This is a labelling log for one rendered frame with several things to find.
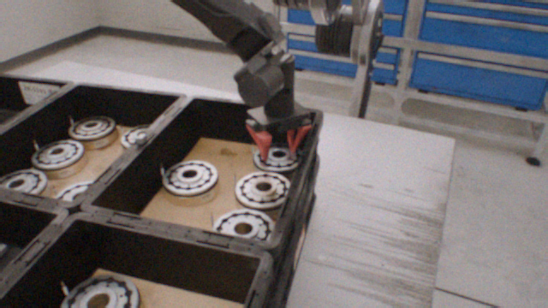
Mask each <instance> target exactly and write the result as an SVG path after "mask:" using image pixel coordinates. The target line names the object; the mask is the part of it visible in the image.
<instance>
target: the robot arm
mask: <svg viewBox="0 0 548 308"><path fill-rule="evenodd" d="M169 1H170V2H172V3H173V4H174V5H176V6H177V7H179V8H180V9H182V10H183V11H185V12H186V13H188V14H189V15H191V16H192V17H193V18H194V19H195V20H197V21H198V22H199V23H200V24H202V25H203V26H204V27H205V28H206V29H207V30H208V31H209V32H210V33H211V35H212V36H213V37H215V38H217V39H219V40H220V41H222V42H223V43H224V47H226V48H227V49H229V50H231V51H232V52H234V53H235V54H236V55H237V56H238V57H239V58H240V59H241V61H242V62H243V65H242V66H241V67H240V68H239V69H238V70H237V71H235V73H234V74H233V79H234V81H235V83H236V84H237V91H238V93H239V96H240V98H241V99H242V102H243V103H244V104H246V105H249V106H251V107H253V108H257V109H254V110H248V111H247V118H248V120H246V127H247V130H248V131H250V133H251V135H252V136H253V138H254V140H255V141H256V143H257V145H258V148H259V152H260V155H261V157H262V159H263V160H264V161H265V162H267V158H268V155H269V150H270V144H271V140H272V136H271V135H269V134H268V133H267V132H266V131H265V130H266V129H267V128H269V127H275V130H276V131H277V132H279V133H284V132H287V135H288V142H289V150H290V151H291V152H293V153H294V154H295V153H296V151H297V149H298V147H299V144H300V142H301V141H302V140H303V138H304V137H305V136H306V134H307V132H308V131H309V130H310V128H311V121H310V120H309V118H310V111H309V110H307V109H306V108H304V107H303V106H301V105H300V104H298V103H297V101H296V100H295V56H293V55H292V54H288V53H286V52H285V51H284V49H281V50H280V51H279V52H275V51H273V52H272V53H269V54H266V53H268V52H269V51H271V50H273V49H274V48H275V47H277V46H278V45H279V43H281V42H282V41H283V40H285V39H286V36H285V35H284V33H283V32H282V30H281V29H282V28H283V27H282V26H281V24H280V23H279V21H278V20H277V18H276V17H275V15H274V14H272V13H271V12H264V11H263V10H262V9H260V8H259V7H258V6H257V5H255V4H254V3H253V2H251V3H250V4H248V3H246V2H245V1H244V0H169ZM272 41H273V43H272V44H271V42H272ZM268 44H271V45H269V46H268V47H266V46H267V45H268ZM265 47H266V48H265ZM264 48H265V49H264ZM295 129H298V131H299V132H298V134H297V136H296V139H295V142H294V134H295Z"/></svg>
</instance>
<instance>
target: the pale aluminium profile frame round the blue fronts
mask: <svg viewBox="0 0 548 308"><path fill-rule="evenodd" d="M420 2H421V0H413V2H412V4H409V5H408V10H411V12H410V16H409V21H408V30H407V33H408V34H407V39H405V38H399V37H392V36H385V35H384V39H383V42H382V45H388V46H395V47H396V48H403V49H404V52H401V56H400V59H402V66H398V70H397V71H401V72H400V73H397V75H396V78H397V79H398V80H399V81H398V86H391V85H386V84H385V83H384V82H379V81H376V82H372V90H373V91H378V92H382V93H387V94H390V95H391V96H392V97H393V98H394V101H395V104H394V105H393V107H391V108H390V109H387V110H386V109H381V108H377V107H372V106H368V107H366V108H367V110H366V114H371V115H376V116H383V117H388V118H390V119H391V124H390V125H391V126H396V127H397V124H398V121H405V122H410V123H414V124H420V125H424V126H428V127H436V128H441V129H445V130H450V131H454V132H458V133H467V134H472V135H476V137H481V138H484V139H492V140H496V141H501V142H505V143H510V144H514V145H522V146H526V147H531V148H533V153H532V154H533V157H527V158H526V162H527V163H529V164H531V165H533V166H539V165H540V160H538V159H536V157H538V158H540V155H541V153H542V151H543V150H544V148H545V144H546V142H547V140H548V91H547V92H546V94H545V97H544V100H543V102H542V103H543V104H542V108H543V111H544V114H542V113H538V111H537V110H528V109H527V108H522V107H517V106H516V107H515V108H512V107H507V106H502V105H497V104H488V103H482V102H478V101H473V100H467V99H463V98H459V97H453V96H448V95H443V94H437V93H432V92H429V91H427V90H421V89H418V91H416V90H411V89H412V88H410V87H408V83H409V79H410V75H411V70H412V66H413V61H414V54H411V53H412V50H414V53H415V51H416V50H421V51H428V52H434V53H441V54H447V56H459V57H466V58H473V59H479V60H485V61H491V62H497V63H503V64H510V65H516V66H522V67H529V68H535V69H540V70H546V71H548V60H546V59H540V58H533V56H521V55H514V54H507V53H501V52H494V50H481V49H474V48H468V47H461V46H454V45H452V44H440V43H433V42H426V41H419V40H418V37H419V32H420V20H421V16H422V11H423V7H424V2H425V0H423V3H422V6H420ZM419 12H420V20H419V25H418V28H419V29H418V33H417V38H416V40H414V36H415V32H416V29H415V28H416V23H417V19H418V14H419ZM272 13H273V14H274V15H275V17H276V18H277V20H278V21H279V23H280V24H281V26H282V27H283V28H282V29H281V30H282V31H285V32H291V33H304V34H311V35H314V34H315V26H309V25H302V24H294V23H287V22H281V7H279V6H276V5H275V4H274V3H273V2H272ZM295 78H302V79H307V80H316V81H322V82H327V83H331V84H337V85H343V86H352V87H354V83H355V79H350V78H344V77H338V76H333V75H328V74H323V73H317V72H312V71H310V69H306V70H305V69H304V68H295ZM407 98H417V99H422V100H427V101H432V102H437V103H442V104H448V105H451V106H456V107H462V108H466V109H471V110H479V111H484V112H490V113H495V114H499V115H505V116H513V117H518V118H520V119H523V120H528V121H530V123H531V128H532V132H533V139H530V138H525V137H521V136H516V135H512V134H507V133H500V132H496V131H494V130H490V129H485V128H480V127H473V126H469V125H463V124H459V123H454V122H449V121H441V120H437V119H432V118H427V117H423V116H417V115H414V114H409V113H407V112H405V111H404V110H403V108H402V107H403V105H404V104H405V101H406V99H407ZM295 99H298V100H302V101H307V103H311V104H321V105H325V106H330V107H334V108H338V109H344V110H349V108H350V104H351V103H349V102H344V101H339V100H334V98H326V97H320V96H316V95H311V94H306V93H301V92H295ZM541 122H542V123H544V126H543V127H541V124H540V123H541Z"/></svg>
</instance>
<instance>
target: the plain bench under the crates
mask: <svg viewBox="0 0 548 308"><path fill-rule="evenodd" d="M29 76H33V77H40V78H47V79H54V80H67V81H73V82H74V83H77V82H88V83H96V84H103V85H111V86H124V87H132V88H139V89H146V90H153V91H161V92H176V93H178V92H182V93H186V94H187V96H188V97H191V95H205V96H212V97H220V98H234V99H241V98H240V96H239V94H238V93H233V92H226V91H220V90H216V89H211V88H207V87H203V86H194V85H189V84H185V83H181V82H176V81H172V80H164V79H160V78H156V77H151V76H146V75H142V74H134V73H129V72H125V71H124V72H121V71H116V70H112V69H107V68H100V67H96V66H92V65H87V64H83V63H78V62H71V61H67V60H65V61H63V62H61V63H59V64H57V65H55V66H52V67H50V68H47V69H44V70H42V71H39V72H37V73H35V74H32V75H29ZM241 100H242V99H241ZM323 112H324V125H323V127H322V130H321V133H320V135H319V137H320V141H319V147H318V154H319V155H320V169H319V174H318V178H317V184H316V187H315V193H316V194H317V199H316V203H315V205H314V207H313V212H312V216H311V219H310V222H309V225H308V229H307V234H306V238H305V242H304V245H303V248H302V251H301V257H300V260H299V263H298V267H297V270H296V274H295V276H294V280H293V283H292V286H291V289H290V293H289V298H288V302H287V304H286V308H432V299H433V293H434V287H435V286H436V280H437V273H438V262H439V256H440V249H441V243H442V236H443V230H444V224H445V218H446V212H447V204H448V198H449V192H450V181H451V175H452V167H453V161H454V155H455V148H456V139H453V138H451V137H448V136H443V135H439V134H435V133H427V132H422V131H418V130H413V129H409V128H405V127H396V126H391V125H387V124H383V123H378V122H374V121H370V120H365V119H360V118H356V117H352V116H348V115H340V114H335V113H331V112H326V111H323Z"/></svg>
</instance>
